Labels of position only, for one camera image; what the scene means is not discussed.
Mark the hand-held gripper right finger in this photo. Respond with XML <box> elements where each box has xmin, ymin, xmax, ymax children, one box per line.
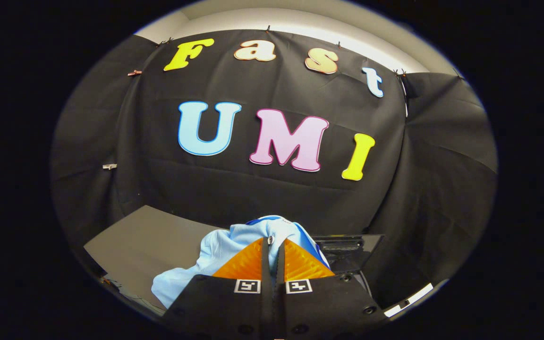
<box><xmin>274</xmin><ymin>238</ymin><xmax>391</xmax><ymax>340</ymax></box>

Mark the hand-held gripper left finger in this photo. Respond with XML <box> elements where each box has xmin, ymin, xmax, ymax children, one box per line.
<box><xmin>161</xmin><ymin>236</ymin><xmax>275</xmax><ymax>340</ymax></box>

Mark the light blue polo shirt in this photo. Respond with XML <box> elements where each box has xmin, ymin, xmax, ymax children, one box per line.
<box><xmin>152</xmin><ymin>215</ymin><xmax>330</xmax><ymax>310</ymax></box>

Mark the dark washing machine lid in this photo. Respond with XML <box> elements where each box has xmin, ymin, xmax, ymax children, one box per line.
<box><xmin>314</xmin><ymin>234</ymin><xmax>384</xmax><ymax>275</ymax></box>

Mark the black backdrop cloth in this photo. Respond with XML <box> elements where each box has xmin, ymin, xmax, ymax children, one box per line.
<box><xmin>50</xmin><ymin>29</ymin><xmax>498</xmax><ymax>312</ymax></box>

